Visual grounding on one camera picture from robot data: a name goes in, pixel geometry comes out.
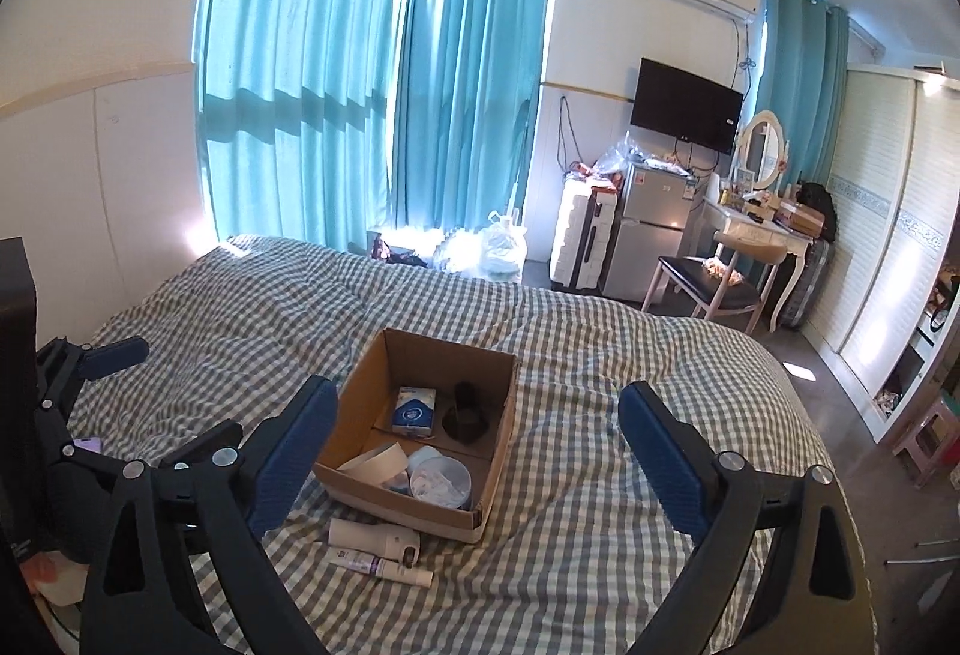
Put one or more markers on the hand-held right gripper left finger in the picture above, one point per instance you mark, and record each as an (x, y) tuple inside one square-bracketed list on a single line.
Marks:
[(289, 467)]

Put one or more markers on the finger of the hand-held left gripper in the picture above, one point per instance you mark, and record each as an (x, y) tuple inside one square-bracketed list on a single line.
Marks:
[(112, 356), (206, 437)]

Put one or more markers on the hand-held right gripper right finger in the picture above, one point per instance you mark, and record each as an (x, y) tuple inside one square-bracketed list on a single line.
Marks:
[(664, 467)]

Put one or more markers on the white bottle with cap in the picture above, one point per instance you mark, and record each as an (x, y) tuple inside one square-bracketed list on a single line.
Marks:
[(371, 536)]

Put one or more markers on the brown cardboard box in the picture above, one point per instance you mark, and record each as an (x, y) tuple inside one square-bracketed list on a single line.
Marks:
[(367, 392)]

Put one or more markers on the small white tube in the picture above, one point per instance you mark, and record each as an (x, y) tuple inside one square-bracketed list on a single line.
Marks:
[(382, 566)]

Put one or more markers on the blue tissue packet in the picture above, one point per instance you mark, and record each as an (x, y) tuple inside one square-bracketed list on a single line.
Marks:
[(414, 413)]

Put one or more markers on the round translucent container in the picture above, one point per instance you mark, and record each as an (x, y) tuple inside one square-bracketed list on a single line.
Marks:
[(441, 481)]

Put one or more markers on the black round holder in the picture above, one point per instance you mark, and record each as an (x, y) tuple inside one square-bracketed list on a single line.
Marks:
[(465, 426)]

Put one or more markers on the person's left hand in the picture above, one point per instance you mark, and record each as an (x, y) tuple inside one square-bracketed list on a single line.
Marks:
[(41, 571)]

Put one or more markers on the purple phone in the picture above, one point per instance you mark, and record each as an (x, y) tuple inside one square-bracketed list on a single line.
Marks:
[(86, 445)]

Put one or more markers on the grey checked blanket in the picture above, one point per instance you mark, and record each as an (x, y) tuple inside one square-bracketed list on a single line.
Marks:
[(585, 355)]

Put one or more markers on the wooden chair black seat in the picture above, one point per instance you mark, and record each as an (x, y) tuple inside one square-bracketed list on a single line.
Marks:
[(705, 283)]

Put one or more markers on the silver small fridge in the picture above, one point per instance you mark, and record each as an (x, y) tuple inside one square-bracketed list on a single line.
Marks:
[(645, 235)]

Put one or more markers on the grey suitcase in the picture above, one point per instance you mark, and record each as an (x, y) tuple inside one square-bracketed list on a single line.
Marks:
[(808, 280)]

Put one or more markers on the dark patterned bag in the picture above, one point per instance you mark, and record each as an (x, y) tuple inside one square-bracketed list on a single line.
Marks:
[(401, 253)]

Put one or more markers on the white suitcase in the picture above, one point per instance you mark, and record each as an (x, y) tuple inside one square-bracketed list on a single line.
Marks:
[(574, 235)]

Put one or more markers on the white dressing table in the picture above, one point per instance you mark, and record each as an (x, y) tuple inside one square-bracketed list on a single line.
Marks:
[(757, 227)]

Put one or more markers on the pink plastic stool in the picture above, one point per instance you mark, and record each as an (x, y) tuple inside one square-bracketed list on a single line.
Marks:
[(926, 437)]

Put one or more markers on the white plastic bag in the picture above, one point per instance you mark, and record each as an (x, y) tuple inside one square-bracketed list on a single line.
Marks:
[(495, 250)]

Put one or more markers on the wooden box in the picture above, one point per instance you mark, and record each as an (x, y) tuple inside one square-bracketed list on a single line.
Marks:
[(796, 218)]

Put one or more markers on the black bag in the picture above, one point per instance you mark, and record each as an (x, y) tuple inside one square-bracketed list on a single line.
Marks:
[(817, 205)]

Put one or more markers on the clear plastic bag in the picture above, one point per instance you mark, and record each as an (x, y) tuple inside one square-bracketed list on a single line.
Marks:
[(615, 158)]

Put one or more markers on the white sliding wardrobe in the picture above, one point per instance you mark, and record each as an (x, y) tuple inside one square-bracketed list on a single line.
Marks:
[(877, 235)]

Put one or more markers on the white oval mirror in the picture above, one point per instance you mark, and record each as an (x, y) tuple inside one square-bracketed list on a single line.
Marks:
[(763, 148)]

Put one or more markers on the wide teal curtain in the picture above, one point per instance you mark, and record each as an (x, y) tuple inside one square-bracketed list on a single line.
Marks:
[(292, 62)]

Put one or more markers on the narrow teal curtain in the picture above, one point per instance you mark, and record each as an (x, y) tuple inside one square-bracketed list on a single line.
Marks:
[(795, 70)]

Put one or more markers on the black wall television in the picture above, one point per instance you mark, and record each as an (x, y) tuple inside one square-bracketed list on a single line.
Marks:
[(686, 106)]

